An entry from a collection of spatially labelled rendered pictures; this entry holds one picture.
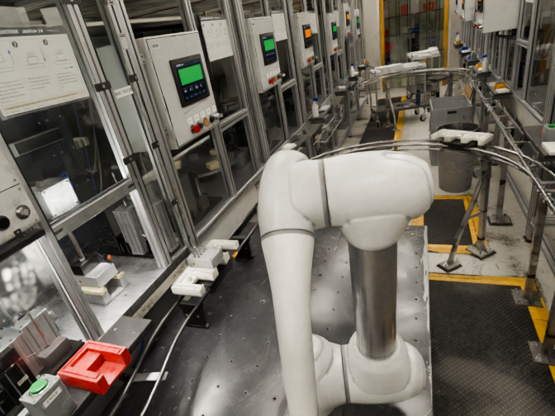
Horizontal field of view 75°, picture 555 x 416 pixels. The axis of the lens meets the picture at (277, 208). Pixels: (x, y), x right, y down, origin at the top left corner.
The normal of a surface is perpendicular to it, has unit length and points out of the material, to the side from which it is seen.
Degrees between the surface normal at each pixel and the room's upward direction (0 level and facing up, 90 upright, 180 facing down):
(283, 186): 39
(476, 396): 0
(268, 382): 0
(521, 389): 0
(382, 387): 94
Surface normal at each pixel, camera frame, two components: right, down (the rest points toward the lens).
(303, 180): -0.32, -0.41
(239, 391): -0.17, -0.88
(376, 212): -0.01, 0.61
